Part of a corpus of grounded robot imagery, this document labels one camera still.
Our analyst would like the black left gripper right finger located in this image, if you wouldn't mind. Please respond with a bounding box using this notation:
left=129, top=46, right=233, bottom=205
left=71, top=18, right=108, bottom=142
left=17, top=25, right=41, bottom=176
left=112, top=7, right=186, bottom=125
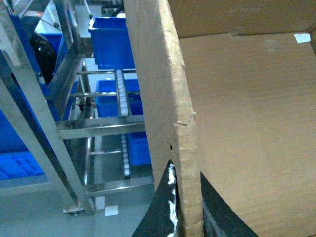
left=200, top=173, right=257, bottom=237

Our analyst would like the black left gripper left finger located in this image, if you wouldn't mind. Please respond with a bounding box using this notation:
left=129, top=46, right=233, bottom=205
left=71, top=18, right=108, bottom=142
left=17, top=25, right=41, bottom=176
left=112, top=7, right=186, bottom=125
left=133, top=160, right=178, bottom=237

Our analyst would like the large cardboard box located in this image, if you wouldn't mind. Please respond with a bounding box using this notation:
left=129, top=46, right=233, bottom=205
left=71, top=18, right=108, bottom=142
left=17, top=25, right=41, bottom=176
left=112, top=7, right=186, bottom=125
left=124, top=0, right=316, bottom=237

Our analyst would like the metal roller rack shelf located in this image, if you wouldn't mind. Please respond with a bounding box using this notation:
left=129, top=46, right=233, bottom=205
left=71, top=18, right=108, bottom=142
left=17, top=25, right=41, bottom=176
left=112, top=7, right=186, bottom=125
left=0, top=0, right=154, bottom=215

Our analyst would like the blue plastic bin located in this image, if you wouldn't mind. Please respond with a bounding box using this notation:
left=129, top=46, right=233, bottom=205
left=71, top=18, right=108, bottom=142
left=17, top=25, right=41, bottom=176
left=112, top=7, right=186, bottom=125
left=88, top=17, right=135, bottom=70
left=0, top=15, right=68, bottom=180
left=127, top=132, right=151, bottom=166
left=95, top=79, right=143, bottom=118

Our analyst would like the blue plastic bin lower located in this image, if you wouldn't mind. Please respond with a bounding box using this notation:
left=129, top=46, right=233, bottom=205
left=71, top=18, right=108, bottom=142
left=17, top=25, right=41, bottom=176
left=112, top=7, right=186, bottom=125
left=95, top=79, right=143, bottom=118

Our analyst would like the blue plastic bin left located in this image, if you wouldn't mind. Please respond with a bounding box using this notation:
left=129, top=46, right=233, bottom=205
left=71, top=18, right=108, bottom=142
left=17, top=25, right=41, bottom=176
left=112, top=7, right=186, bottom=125
left=0, top=15, right=68, bottom=180

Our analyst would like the blue plastic bin upper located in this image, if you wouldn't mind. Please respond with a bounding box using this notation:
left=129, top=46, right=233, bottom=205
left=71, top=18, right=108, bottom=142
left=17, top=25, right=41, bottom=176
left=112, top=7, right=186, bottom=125
left=88, top=17, right=135, bottom=70

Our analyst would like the white label sticker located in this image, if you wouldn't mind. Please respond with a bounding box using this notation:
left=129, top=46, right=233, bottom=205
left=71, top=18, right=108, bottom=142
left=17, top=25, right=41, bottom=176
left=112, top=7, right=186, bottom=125
left=294, top=33, right=311, bottom=43

